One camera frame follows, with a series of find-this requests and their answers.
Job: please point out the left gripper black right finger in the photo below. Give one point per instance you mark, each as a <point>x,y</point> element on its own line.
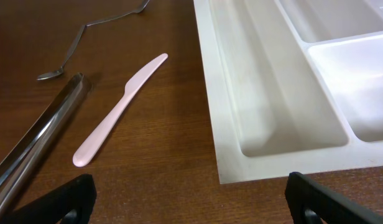
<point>310,202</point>

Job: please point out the white plastic knife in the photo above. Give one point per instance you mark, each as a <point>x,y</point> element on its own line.
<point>91,145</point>

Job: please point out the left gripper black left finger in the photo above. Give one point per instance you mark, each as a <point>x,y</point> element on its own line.
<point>72,202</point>

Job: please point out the white cutlery tray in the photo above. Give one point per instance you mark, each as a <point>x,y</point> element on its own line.
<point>293,85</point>

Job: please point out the small steel teaspoon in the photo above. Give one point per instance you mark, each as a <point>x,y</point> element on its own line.
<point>138,10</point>
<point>70,52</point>

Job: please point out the steel tongs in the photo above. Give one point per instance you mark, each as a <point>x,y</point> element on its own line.
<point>20,164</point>

